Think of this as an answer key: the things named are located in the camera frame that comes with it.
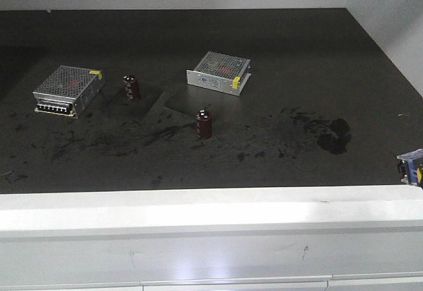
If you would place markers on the yellow mushroom push button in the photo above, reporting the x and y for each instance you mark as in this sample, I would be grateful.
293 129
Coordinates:
410 167

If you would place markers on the centre dark red capacitor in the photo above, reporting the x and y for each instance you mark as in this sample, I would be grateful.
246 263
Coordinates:
203 124

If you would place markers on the dark red capacitor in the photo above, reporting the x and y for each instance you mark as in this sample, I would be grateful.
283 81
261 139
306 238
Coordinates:
203 124
131 88

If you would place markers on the right metal mesh power supply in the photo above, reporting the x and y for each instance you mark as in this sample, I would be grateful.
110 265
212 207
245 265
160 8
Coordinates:
220 72

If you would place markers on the metal mesh power supply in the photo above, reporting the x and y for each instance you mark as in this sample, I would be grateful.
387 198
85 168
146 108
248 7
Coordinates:
220 72
68 91

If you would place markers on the left dark red capacitor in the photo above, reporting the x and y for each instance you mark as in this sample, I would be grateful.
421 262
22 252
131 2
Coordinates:
131 88

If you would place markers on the left metal mesh power supply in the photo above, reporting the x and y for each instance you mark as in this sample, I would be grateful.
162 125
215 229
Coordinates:
68 91

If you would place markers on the white cabinet front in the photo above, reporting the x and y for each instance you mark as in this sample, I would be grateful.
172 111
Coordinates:
300 238

